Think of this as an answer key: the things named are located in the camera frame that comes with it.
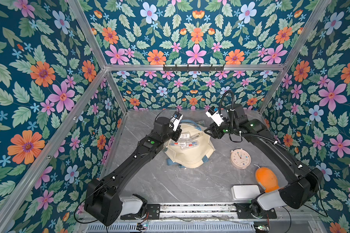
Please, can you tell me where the cream floral canvas tote bag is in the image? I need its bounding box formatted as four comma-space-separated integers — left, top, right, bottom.
164, 119, 215, 169

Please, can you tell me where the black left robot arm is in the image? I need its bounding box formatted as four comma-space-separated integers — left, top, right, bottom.
84, 113, 183, 226

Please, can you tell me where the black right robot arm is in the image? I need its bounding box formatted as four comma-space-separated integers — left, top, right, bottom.
204, 104, 323, 218

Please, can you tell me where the clear plastic stationery packet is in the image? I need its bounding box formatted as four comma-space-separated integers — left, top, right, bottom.
169, 132, 202, 149

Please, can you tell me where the pink round alarm clock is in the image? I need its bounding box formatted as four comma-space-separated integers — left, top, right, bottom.
230, 149, 251, 170

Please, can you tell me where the orange carrot plush toy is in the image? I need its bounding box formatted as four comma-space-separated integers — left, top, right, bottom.
255, 167, 280, 193

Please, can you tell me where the white rectangular box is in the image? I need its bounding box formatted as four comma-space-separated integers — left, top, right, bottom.
231, 184, 261, 200

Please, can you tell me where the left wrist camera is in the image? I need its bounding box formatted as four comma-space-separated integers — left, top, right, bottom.
170, 113, 183, 132

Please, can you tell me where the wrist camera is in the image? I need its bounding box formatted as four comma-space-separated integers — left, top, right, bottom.
206, 108, 225, 126
170, 113, 183, 132

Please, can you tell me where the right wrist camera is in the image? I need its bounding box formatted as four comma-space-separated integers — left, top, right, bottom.
206, 108, 225, 126

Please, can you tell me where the black hook rail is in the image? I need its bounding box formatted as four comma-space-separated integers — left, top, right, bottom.
162, 64, 225, 72

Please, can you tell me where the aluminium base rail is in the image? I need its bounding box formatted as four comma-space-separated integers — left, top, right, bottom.
75, 201, 324, 233

